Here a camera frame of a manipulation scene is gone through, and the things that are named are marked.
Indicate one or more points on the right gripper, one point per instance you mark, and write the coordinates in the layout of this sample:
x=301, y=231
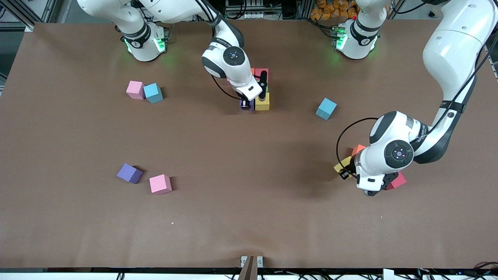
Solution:
x=245, y=103

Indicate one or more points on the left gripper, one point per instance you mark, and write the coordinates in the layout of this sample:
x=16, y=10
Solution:
x=351, y=166

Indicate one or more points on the yellow foam cube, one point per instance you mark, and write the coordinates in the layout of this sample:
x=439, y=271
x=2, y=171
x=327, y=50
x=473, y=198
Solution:
x=263, y=103
x=342, y=163

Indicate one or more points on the orange foam cube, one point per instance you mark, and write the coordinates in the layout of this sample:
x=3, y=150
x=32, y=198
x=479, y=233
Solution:
x=358, y=149

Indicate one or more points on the magenta foam cube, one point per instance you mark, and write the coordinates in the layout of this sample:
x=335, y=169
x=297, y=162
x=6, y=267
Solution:
x=397, y=181
x=258, y=71

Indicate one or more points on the pink foam cube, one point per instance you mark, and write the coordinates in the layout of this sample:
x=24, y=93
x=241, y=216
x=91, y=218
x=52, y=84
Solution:
x=160, y=184
x=135, y=90

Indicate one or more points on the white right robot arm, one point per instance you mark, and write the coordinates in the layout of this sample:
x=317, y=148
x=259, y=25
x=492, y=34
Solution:
x=229, y=58

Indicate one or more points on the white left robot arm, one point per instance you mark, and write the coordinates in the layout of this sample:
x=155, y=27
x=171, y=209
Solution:
x=451, y=42

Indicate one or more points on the blue foam cube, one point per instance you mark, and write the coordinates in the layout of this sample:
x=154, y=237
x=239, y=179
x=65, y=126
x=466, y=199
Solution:
x=153, y=93
x=326, y=108

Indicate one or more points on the white electrical device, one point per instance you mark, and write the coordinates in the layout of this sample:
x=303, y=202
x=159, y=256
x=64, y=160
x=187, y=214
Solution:
x=253, y=15

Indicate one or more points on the brown paper table cover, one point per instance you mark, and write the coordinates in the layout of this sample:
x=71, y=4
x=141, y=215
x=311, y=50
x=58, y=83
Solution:
x=249, y=194

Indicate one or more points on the orange snack bag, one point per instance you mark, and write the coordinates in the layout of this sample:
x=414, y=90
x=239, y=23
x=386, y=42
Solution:
x=330, y=9

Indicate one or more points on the small metal bracket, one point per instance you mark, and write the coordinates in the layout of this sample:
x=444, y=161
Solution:
x=260, y=261

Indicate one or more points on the brown post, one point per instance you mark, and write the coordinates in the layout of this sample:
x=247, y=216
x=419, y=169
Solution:
x=249, y=270

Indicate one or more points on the aluminium table side rail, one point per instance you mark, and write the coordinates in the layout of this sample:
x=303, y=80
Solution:
x=493, y=64

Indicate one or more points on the aluminium frame profile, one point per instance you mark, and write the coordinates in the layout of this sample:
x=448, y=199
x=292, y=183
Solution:
x=17, y=15

